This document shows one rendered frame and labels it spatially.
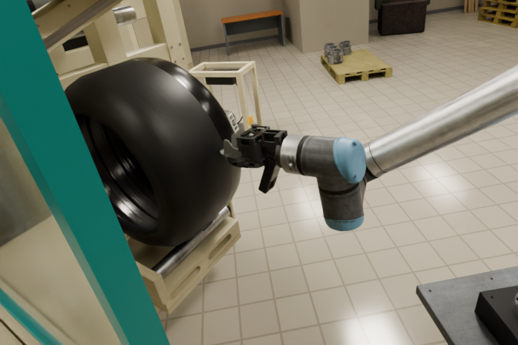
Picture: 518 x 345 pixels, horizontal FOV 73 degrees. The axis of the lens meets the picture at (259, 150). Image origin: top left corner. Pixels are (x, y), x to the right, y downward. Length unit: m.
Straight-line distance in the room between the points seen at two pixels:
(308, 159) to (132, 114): 0.42
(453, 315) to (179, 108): 1.05
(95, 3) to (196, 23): 7.01
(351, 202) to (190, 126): 0.42
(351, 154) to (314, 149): 0.08
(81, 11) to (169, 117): 0.60
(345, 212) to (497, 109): 0.35
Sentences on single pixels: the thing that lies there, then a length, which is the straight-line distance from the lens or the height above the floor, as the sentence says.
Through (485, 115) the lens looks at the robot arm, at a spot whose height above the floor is 1.33.
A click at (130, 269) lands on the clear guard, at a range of 0.18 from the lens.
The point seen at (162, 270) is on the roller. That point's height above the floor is 0.91.
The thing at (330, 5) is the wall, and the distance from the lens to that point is 6.83.
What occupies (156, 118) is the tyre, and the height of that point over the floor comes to 1.36.
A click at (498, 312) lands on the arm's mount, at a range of 1.28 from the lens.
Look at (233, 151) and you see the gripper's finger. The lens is 0.87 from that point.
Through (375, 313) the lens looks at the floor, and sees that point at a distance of 2.05.
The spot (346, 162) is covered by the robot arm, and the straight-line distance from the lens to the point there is 0.69.
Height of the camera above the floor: 1.65
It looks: 29 degrees down
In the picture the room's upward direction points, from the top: 8 degrees counter-clockwise
